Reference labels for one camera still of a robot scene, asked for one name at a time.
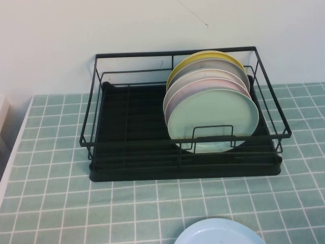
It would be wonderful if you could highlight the mint green plate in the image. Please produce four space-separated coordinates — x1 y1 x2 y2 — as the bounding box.
167 87 260 154

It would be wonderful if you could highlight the pink plate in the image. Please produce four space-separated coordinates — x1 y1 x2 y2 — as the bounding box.
164 78 252 127

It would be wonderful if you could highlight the white plate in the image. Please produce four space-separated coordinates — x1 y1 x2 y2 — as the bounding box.
163 69 248 109

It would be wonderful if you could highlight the grey plate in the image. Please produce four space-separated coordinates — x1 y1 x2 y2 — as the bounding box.
167 58 251 94

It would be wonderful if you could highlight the yellow plate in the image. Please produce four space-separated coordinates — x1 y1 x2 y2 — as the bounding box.
166 50 246 91

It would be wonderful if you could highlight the light blue plate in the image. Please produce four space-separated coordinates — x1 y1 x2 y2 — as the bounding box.
173 218 266 244

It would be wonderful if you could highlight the black plastic drip tray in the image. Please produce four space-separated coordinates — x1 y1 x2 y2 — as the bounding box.
88 80 283 183

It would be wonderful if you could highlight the green checked tablecloth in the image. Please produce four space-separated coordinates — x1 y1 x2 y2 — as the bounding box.
0 82 325 244

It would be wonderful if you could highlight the black wire dish rack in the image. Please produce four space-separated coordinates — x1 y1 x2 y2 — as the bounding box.
79 46 292 163

